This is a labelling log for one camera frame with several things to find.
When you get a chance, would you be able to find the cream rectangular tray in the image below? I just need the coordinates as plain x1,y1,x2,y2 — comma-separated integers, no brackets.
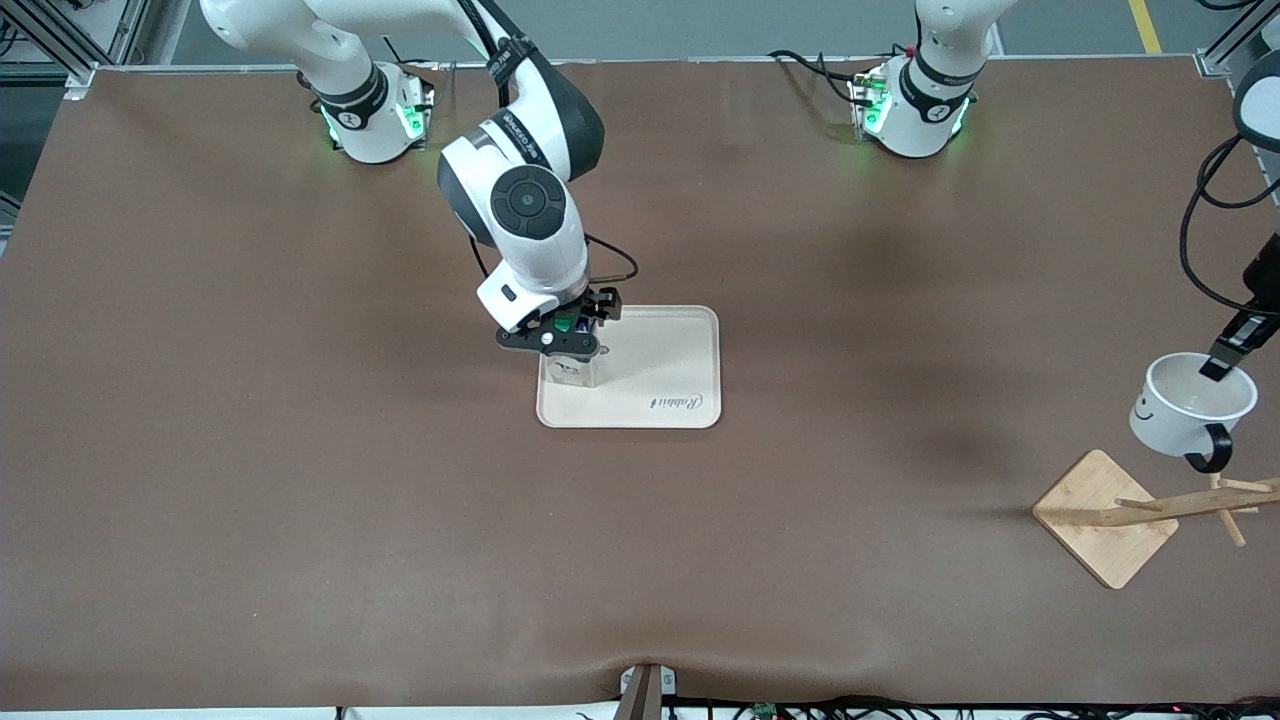
536,305,722,430

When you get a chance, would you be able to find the white smiley cup black handle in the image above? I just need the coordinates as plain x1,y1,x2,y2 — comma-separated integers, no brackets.
1130,352,1259,475

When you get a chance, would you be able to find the black left arm base cable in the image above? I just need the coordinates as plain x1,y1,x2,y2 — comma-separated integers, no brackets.
768,48,863,107

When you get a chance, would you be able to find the brown table cover mat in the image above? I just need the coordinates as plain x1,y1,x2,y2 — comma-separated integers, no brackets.
0,55,1280,713

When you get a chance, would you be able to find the aluminium frame profile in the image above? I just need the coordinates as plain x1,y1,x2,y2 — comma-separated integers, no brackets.
1195,0,1280,79
0,0,151,99

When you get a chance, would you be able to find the wooden cup rack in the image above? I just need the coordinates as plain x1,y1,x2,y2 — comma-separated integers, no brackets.
1032,446,1280,591

